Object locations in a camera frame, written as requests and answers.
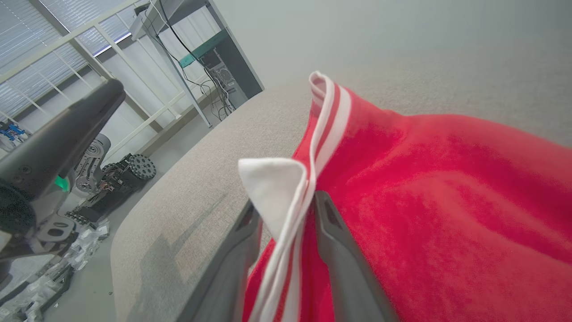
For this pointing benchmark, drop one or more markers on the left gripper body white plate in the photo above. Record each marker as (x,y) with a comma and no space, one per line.
(27,228)

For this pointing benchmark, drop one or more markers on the red shorts with white stripes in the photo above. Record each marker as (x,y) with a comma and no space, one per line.
(424,201)

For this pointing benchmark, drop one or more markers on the grey computer tower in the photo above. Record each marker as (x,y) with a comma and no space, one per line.
(223,80)

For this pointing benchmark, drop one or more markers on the grey metal desk frame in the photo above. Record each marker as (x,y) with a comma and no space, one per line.
(232,58)

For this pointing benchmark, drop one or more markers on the small blue device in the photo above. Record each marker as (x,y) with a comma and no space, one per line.
(12,130)

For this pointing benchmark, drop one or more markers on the silver robot joint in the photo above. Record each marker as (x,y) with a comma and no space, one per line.
(91,156)

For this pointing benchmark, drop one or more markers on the window blinds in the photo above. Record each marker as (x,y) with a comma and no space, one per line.
(27,40)

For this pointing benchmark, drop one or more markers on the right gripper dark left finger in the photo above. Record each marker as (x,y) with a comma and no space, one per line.
(228,273)

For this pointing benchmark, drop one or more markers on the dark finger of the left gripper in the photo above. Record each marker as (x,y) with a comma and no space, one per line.
(58,134)

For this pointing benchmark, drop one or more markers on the grey fabric sofa cushion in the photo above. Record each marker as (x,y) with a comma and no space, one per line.
(187,179)

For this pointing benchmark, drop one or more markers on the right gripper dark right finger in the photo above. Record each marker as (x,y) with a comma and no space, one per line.
(348,277)

